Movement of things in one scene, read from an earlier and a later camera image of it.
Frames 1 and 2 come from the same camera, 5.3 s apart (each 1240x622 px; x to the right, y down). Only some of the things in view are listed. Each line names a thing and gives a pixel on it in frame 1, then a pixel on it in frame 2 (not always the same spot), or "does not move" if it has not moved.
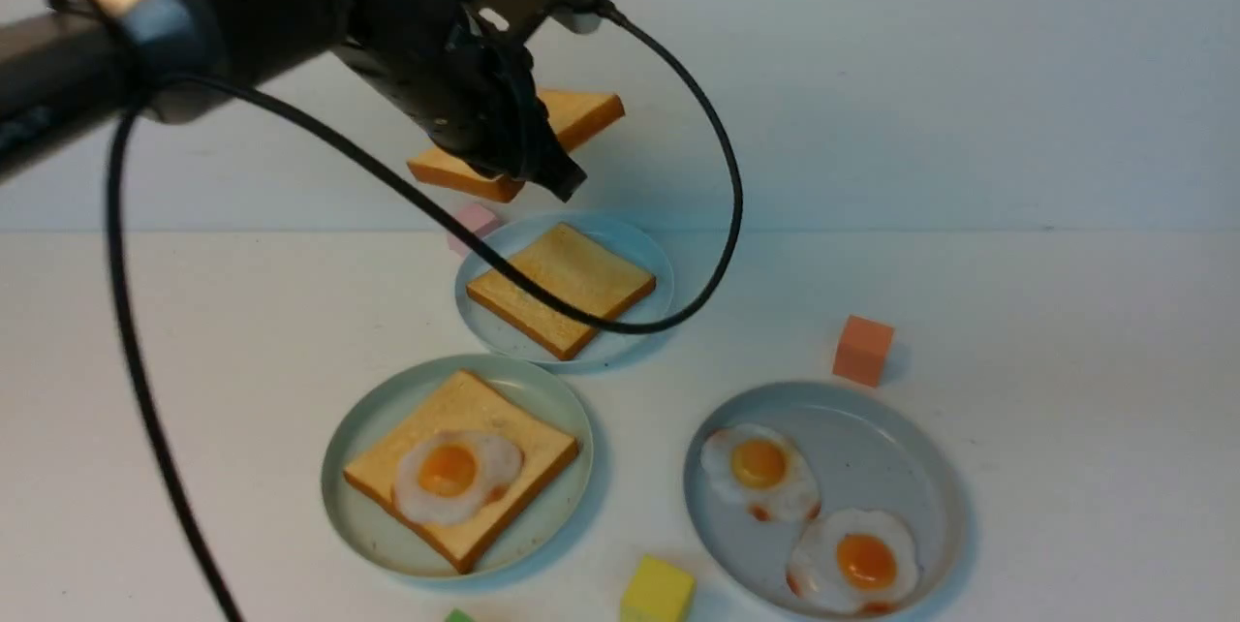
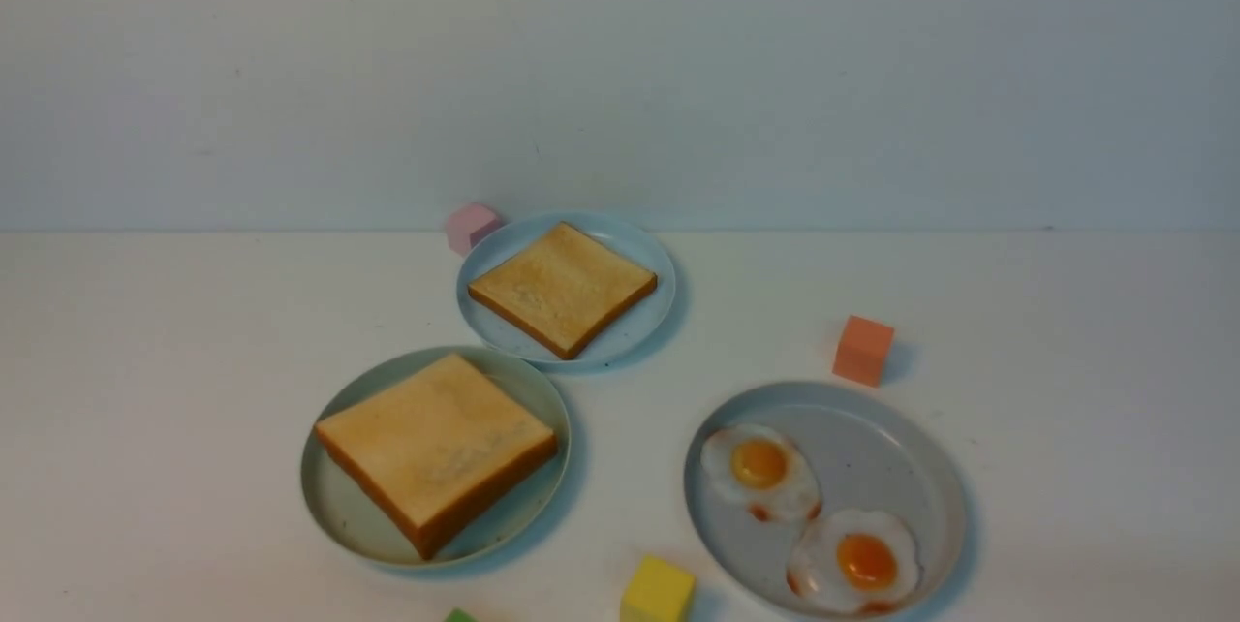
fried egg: (854, 561) does not move
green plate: (382, 405) -> (345, 518)
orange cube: (863, 351) does not move
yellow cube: (658, 592) does not move
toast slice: (573, 270) does not move
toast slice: (573, 115) -> (439, 449)
